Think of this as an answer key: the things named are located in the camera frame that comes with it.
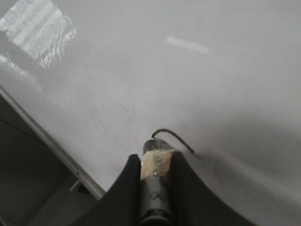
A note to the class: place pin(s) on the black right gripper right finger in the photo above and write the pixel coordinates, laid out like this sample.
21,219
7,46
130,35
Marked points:
193,203

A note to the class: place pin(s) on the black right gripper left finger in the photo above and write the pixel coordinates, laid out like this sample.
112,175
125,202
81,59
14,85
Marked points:
119,206

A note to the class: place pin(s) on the white marker with tape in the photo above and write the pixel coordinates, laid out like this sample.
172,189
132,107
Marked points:
155,207

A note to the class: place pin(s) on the white whiteboard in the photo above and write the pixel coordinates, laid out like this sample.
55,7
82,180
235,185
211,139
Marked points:
100,76

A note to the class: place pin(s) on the aluminium whiteboard frame tray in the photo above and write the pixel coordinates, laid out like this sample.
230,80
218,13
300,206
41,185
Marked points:
64,157

